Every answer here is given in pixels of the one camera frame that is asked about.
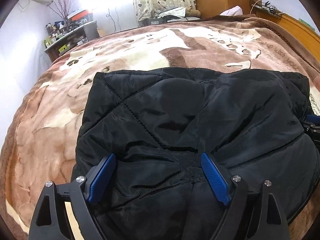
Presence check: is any black puffer jacket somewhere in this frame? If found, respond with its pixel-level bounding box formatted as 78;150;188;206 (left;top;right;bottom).
72;68;319;239

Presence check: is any brown patterned fleece blanket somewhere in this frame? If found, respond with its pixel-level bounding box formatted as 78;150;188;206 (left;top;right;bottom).
1;16;319;239

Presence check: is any wooden headboard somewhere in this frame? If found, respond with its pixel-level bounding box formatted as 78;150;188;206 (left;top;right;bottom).
249;0;319;61

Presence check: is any white pillow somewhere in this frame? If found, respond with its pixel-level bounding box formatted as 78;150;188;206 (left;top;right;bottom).
220;5;243;16

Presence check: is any cluttered side desk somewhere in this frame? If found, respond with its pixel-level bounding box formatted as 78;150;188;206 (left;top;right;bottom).
44;21;99;62

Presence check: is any orange box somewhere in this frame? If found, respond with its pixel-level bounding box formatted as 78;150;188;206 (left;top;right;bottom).
67;9;92;21

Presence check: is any brown plush toy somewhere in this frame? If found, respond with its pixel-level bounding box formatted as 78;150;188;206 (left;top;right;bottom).
185;8;201;18

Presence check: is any dried branch bouquet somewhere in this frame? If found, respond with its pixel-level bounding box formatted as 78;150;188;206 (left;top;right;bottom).
48;0;75;24

